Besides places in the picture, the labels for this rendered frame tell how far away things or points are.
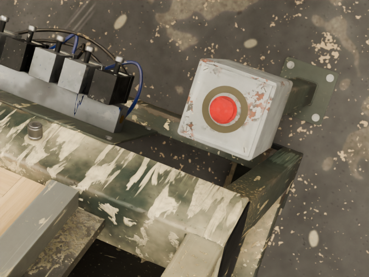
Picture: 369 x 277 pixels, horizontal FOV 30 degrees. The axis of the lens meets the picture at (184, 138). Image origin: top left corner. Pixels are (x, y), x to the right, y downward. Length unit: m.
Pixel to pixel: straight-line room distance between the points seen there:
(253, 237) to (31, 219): 0.85
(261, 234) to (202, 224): 0.73
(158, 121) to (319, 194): 0.49
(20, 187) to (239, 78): 0.41
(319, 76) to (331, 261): 0.51
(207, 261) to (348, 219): 0.96
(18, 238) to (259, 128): 0.39
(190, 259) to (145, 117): 0.86
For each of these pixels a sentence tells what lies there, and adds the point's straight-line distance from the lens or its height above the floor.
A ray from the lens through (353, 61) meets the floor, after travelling 1.90.
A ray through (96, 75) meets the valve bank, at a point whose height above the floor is 0.76.
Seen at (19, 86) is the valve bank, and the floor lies 0.74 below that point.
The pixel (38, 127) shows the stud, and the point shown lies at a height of 0.87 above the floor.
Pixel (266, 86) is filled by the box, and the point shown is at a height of 0.93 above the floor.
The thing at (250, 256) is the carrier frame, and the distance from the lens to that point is 1.81.
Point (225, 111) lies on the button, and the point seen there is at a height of 0.95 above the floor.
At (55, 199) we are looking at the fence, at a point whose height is 0.93.
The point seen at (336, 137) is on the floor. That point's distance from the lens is 1.91.
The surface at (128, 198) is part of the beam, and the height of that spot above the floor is 0.89.
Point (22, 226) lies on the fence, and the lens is 1.07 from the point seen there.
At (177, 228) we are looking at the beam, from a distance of 1.07.
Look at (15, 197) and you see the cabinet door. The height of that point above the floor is 0.93.
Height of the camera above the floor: 1.89
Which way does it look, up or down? 72 degrees down
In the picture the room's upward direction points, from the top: 108 degrees counter-clockwise
